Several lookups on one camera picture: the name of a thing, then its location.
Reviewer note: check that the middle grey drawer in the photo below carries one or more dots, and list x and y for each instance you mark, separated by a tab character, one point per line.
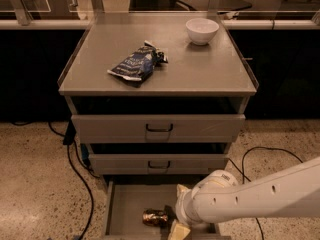
161	164

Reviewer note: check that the white horizontal rail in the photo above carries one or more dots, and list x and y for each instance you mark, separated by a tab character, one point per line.
229	24

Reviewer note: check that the top grey drawer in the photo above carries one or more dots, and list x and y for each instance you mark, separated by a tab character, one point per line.
222	128

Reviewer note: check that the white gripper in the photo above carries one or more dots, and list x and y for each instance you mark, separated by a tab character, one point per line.
182	206

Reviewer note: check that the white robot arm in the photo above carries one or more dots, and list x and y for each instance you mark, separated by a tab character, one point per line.
293	192

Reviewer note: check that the black power adapter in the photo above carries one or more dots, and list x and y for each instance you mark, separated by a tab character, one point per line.
69	134

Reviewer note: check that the bottom grey drawer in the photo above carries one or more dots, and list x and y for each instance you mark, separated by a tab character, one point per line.
129	196

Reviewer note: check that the blue chip bag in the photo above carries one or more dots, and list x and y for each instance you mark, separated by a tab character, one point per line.
140	64

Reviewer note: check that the orange soda can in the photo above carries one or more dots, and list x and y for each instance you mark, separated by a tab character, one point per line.
158	218

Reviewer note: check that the grey drawer cabinet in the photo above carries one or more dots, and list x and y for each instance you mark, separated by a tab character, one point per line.
197	80

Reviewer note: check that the grey drawer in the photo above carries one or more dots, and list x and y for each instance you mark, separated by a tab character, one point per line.
161	164
222	128
129	196

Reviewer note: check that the white bowl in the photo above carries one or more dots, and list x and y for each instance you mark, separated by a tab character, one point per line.
201	31

